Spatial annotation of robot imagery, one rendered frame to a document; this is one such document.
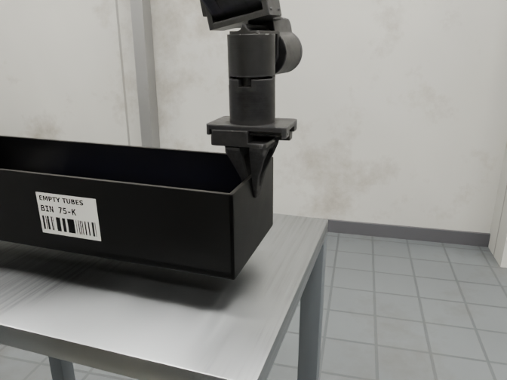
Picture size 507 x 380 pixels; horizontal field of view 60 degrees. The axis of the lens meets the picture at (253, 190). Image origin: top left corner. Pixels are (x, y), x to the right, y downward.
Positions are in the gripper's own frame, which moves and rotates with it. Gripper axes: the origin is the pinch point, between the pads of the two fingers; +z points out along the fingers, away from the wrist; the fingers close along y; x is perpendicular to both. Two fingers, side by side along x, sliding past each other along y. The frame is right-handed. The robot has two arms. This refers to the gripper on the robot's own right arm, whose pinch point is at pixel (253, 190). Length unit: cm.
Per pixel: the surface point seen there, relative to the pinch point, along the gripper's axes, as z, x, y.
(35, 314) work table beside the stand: 12.5, 17.2, 22.7
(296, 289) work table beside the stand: 13.1, 1.5, -6.3
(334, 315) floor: 95, -112, 1
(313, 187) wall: 68, -202, 28
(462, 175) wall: 56, -209, -55
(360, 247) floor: 96, -184, -4
